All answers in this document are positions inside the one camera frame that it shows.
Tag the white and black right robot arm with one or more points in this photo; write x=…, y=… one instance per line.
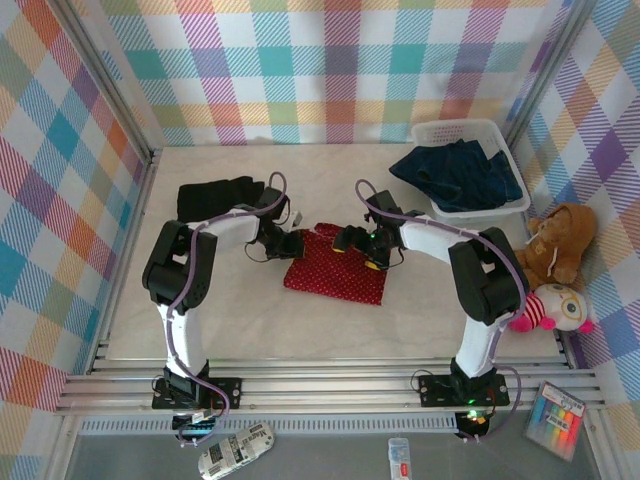
x=477, y=345

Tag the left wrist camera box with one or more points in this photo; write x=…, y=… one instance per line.
x=272, y=202

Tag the white and pink owl plush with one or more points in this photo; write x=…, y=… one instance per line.
x=565, y=307

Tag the aluminium extrusion rail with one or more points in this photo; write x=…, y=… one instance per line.
x=325, y=405
x=325, y=365
x=325, y=382

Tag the newspaper print pouch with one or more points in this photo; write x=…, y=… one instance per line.
x=235, y=447

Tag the brown teddy bear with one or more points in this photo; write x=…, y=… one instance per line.
x=560, y=240

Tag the colourful marker set case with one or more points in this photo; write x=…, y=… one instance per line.
x=555, y=420

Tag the black controller board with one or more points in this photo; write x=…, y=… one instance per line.
x=197, y=427
x=472, y=422

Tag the aluminium frame post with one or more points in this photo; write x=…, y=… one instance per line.
x=112, y=82
x=545, y=75

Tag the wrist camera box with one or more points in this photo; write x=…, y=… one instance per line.
x=272, y=202
x=382, y=204

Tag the black skirt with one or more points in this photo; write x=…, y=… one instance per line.
x=210, y=200

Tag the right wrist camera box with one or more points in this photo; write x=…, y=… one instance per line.
x=382, y=204

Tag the red polka dot skirt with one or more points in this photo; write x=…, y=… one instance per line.
x=340, y=280

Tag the aluminium table side rail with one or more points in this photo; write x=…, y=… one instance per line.
x=132, y=225

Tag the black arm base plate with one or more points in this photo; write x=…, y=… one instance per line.
x=225, y=392
x=435, y=390

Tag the white plastic laundry basket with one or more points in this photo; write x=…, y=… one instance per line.
x=450, y=131

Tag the small clear plastic box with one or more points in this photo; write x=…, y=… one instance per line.
x=399, y=457

